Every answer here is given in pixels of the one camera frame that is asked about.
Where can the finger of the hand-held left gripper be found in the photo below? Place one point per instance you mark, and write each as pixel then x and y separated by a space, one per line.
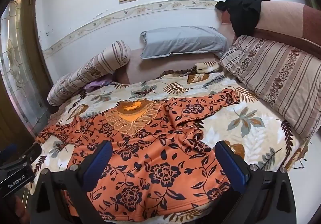
pixel 32 151

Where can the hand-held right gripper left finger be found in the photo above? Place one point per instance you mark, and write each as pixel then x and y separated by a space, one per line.
pixel 98 163

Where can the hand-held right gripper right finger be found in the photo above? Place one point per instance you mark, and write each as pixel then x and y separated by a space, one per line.
pixel 232 166

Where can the orange floral shirt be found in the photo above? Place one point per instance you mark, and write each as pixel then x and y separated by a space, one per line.
pixel 150 153

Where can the leaf print blanket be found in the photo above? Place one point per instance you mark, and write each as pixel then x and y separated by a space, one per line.
pixel 250 118

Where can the purple cloth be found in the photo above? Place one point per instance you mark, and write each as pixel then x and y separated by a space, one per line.
pixel 96 84

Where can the wooden door with patterned glass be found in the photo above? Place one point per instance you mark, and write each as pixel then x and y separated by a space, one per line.
pixel 17 63

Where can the striped bolster pillow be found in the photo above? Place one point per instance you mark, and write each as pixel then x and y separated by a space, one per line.
pixel 100 65

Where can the striped floral pillow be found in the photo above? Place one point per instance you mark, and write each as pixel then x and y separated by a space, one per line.
pixel 270 75

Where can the pink bed sheet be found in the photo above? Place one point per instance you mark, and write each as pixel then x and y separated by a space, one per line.
pixel 155 68

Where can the grey pillow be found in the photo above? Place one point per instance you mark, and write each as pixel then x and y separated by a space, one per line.
pixel 180 40

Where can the black cloth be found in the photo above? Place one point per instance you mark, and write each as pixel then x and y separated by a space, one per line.
pixel 244 15

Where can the pink padded headboard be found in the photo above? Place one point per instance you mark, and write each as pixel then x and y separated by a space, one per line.
pixel 278 16

